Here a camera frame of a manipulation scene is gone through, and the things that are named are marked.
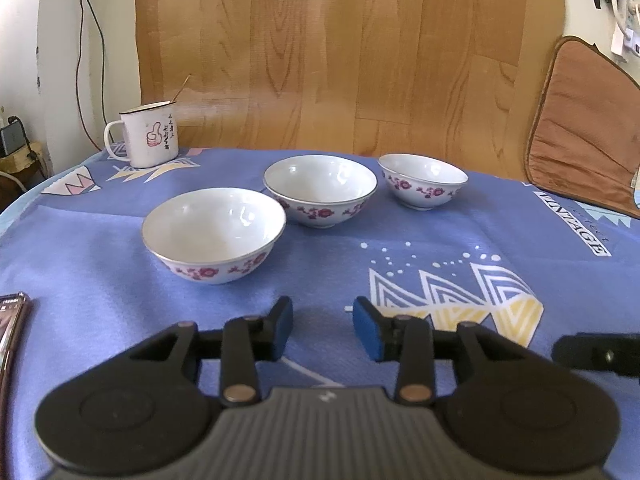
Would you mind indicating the small white floral bowl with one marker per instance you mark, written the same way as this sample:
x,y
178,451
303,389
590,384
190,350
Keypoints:
x,y
422,180

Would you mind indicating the smartphone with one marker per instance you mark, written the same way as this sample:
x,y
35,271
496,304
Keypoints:
x,y
11,325

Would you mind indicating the black charger box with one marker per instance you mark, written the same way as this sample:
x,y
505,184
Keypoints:
x,y
11,137

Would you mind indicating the wood-pattern vinyl sheet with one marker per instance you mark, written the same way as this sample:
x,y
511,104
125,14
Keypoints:
x,y
300,60

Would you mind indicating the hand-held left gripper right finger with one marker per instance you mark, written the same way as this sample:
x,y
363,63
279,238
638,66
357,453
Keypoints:
x,y
365,332

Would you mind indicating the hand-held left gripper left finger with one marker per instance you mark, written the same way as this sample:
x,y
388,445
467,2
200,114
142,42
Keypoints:
x,y
283,327

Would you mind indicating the white enamel mug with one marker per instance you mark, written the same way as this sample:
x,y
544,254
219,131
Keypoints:
x,y
150,135

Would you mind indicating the brown seat cushion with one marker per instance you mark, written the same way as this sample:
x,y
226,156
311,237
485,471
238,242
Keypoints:
x,y
585,125

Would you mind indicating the blue printed tablecloth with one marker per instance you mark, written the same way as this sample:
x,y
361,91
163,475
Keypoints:
x,y
100,260

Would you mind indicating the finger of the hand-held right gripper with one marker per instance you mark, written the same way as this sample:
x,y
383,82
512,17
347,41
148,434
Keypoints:
x,y
595,355

